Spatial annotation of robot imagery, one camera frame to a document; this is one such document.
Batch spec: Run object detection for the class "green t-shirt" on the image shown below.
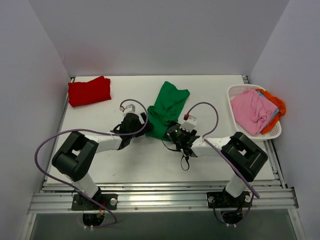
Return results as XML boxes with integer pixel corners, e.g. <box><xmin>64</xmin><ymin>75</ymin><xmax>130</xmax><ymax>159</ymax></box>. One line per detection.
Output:
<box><xmin>146</xmin><ymin>81</ymin><xmax>190</xmax><ymax>140</ymax></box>

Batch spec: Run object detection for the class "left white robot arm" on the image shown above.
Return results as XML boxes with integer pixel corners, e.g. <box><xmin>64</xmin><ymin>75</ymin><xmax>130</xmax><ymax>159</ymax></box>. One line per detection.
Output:
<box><xmin>51</xmin><ymin>112</ymin><xmax>154</xmax><ymax>210</ymax></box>

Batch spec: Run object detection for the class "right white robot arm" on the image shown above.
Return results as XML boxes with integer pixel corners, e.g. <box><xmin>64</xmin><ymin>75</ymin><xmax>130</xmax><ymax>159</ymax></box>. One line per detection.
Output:
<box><xmin>164</xmin><ymin>122</ymin><xmax>268</xmax><ymax>207</ymax></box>

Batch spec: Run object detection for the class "folded red t-shirt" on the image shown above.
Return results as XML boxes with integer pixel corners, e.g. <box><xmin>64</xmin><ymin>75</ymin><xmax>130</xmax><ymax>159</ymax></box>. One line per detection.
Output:
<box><xmin>68</xmin><ymin>76</ymin><xmax>112</xmax><ymax>108</ymax></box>

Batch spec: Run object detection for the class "white plastic laundry basket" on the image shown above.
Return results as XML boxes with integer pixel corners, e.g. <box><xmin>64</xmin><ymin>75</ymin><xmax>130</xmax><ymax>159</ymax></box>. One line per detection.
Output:
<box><xmin>226</xmin><ymin>84</ymin><xmax>282</xmax><ymax>142</ymax></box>

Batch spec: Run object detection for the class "pink t-shirt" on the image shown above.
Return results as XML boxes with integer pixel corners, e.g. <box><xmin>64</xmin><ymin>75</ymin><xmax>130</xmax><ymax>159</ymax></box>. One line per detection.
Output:
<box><xmin>230</xmin><ymin>89</ymin><xmax>277</xmax><ymax>136</ymax></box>

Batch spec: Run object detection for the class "light blue t-shirt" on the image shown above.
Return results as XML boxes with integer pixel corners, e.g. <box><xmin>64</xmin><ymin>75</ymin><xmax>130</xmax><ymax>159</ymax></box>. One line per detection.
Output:
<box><xmin>257</xmin><ymin>90</ymin><xmax>279</xmax><ymax>127</ymax></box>

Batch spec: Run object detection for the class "orange t-shirt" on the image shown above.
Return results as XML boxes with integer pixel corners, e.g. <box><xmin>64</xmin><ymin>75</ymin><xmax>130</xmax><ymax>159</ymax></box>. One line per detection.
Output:
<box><xmin>255</xmin><ymin>88</ymin><xmax>287</xmax><ymax>135</ymax></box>

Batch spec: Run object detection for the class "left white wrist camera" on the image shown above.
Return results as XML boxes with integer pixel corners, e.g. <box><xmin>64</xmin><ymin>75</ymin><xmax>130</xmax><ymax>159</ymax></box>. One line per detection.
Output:
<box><xmin>119</xmin><ymin>104</ymin><xmax>136</xmax><ymax>117</ymax></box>

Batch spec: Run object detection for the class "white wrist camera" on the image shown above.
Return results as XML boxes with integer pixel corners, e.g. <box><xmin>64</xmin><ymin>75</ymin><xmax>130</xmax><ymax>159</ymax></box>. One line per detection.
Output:
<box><xmin>119</xmin><ymin>104</ymin><xmax>136</xmax><ymax>117</ymax></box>
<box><xmin>179</xmin><ymin>113</ymin><xmax>197</xmax><ymax>133</ymax></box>

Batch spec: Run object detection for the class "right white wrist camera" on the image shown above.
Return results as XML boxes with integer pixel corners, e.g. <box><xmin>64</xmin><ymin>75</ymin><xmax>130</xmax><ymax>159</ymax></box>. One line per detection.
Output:
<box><xmin>179</xmin><ymin>113</ymin><xmax>197</xmax><ymax>133</ymax></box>

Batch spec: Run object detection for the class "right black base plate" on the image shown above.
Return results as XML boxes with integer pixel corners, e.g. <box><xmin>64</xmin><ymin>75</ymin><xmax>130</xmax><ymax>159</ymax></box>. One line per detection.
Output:
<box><xmin>206</xmin><ymin>191</ymin><xmax>251</xmax><ymax>209</ymax></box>

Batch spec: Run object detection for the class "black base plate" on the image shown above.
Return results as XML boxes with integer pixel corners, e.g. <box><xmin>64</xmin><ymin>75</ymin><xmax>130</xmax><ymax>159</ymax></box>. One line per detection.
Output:
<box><xmin>206</xmin><ymin>191</ymin><xmax>251</xmax><ymax>209</ymax></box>
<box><xmin>71</xmin><ymin>193</ymin><xmax>118</xmax><ymax>211</ymax></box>

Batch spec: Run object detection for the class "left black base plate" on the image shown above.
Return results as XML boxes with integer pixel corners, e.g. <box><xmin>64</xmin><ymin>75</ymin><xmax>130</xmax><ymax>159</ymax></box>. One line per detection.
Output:
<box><xmin>71</xmin><ymin>193</ymin><xmax>118</xmax><ymax>211</ymax></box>

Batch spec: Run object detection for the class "aluminium rail frame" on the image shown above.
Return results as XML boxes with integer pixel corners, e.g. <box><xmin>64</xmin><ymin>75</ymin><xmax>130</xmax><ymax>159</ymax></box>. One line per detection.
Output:
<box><xmin>26</xmin><ymin>74</ymin><xmax>300</xmax><ymax>215</ymax></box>

